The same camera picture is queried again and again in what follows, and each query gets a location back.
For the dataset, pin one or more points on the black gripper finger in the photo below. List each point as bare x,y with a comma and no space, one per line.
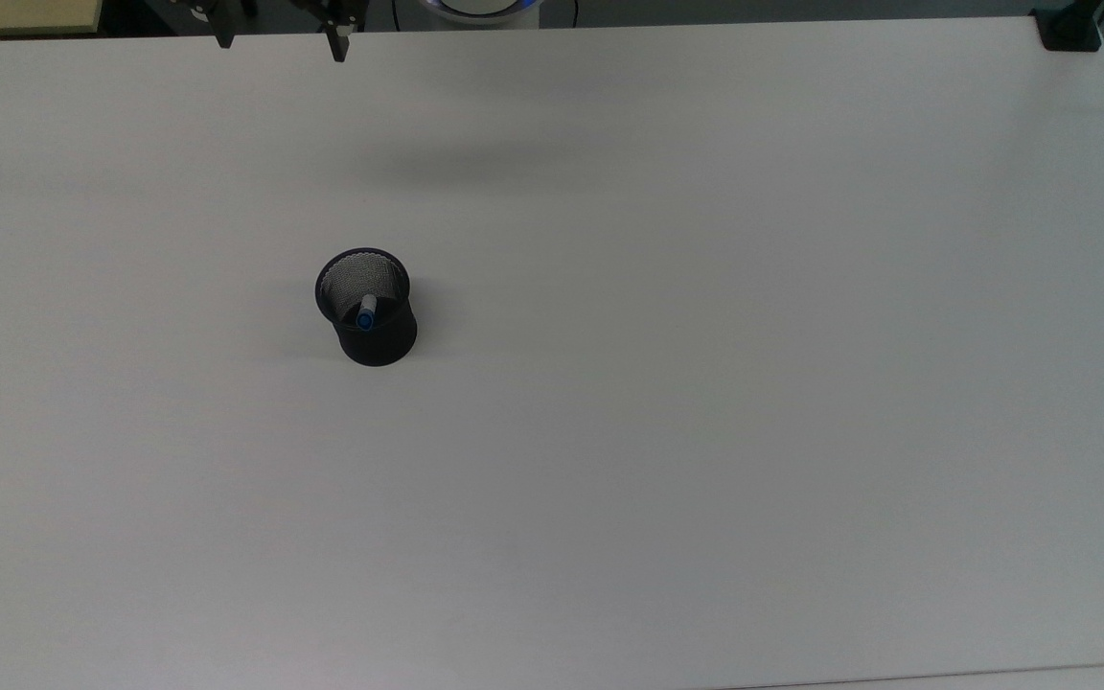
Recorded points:
338,46
224,38

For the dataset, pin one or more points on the blue white marker pen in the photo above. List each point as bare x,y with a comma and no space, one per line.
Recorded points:
366,312

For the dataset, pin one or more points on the black camera pole with clamp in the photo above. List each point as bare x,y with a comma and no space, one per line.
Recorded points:
1069,31

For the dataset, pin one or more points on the black mesh pen cup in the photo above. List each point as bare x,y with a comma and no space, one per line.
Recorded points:
381,343

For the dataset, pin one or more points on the beige board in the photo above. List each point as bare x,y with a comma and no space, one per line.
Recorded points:
15,15

